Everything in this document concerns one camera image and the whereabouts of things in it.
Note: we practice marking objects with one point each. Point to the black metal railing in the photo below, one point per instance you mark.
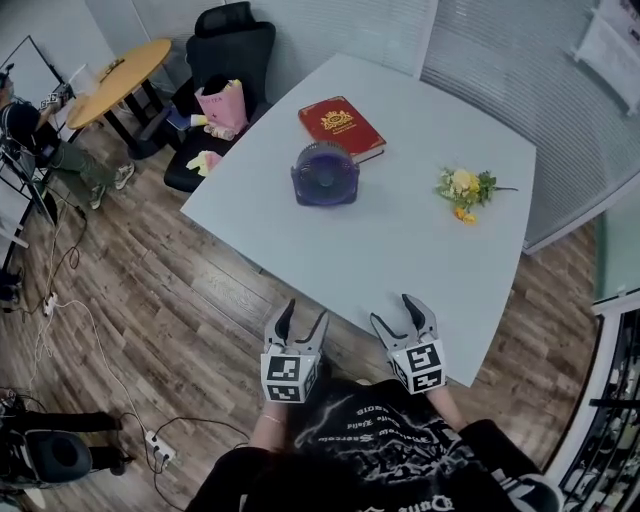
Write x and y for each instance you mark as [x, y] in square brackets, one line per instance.
[612, 400]

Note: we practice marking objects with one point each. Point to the red hardcover book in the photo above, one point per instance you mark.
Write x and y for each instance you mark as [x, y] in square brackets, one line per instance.
[340, 125]

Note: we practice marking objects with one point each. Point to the black framed whiteboard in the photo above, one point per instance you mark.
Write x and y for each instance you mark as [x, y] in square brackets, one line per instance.
[30, 65]

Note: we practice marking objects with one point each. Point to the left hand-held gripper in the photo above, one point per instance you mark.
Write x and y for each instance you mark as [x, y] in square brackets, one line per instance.
[287, 372]

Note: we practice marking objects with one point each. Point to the purple grey small desk fan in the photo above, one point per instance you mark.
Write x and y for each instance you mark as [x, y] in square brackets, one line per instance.
[325, 175]

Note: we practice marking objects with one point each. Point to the person's left forearm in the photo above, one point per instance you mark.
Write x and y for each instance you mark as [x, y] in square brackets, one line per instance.
[270, 435]

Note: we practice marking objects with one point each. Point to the person's right forearm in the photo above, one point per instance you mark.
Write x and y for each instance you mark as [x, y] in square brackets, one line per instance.
[447, 407]

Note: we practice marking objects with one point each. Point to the glass door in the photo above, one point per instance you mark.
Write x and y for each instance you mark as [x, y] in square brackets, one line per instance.
[620, 255]

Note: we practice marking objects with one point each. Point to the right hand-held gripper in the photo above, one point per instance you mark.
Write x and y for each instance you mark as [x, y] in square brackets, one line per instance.
[420, 365]

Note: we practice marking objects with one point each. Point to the black office chair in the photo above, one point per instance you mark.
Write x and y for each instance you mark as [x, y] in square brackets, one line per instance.
[225, 45]

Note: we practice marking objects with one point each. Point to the round wooden table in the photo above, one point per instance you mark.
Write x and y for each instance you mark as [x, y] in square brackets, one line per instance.
[125, 80]

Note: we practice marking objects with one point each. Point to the white paper notice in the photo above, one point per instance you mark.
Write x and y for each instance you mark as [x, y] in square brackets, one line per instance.
[607, 55]

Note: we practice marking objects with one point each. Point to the yellow flower bouquet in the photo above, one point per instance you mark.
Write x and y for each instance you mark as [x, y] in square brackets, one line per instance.
[465, 187]

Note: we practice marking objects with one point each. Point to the person's black printed shirt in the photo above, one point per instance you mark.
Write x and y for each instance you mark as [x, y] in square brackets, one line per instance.
[380, 460]

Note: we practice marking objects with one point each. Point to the pale yellow pink flower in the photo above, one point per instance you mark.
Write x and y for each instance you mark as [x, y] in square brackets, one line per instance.
[202, 162]

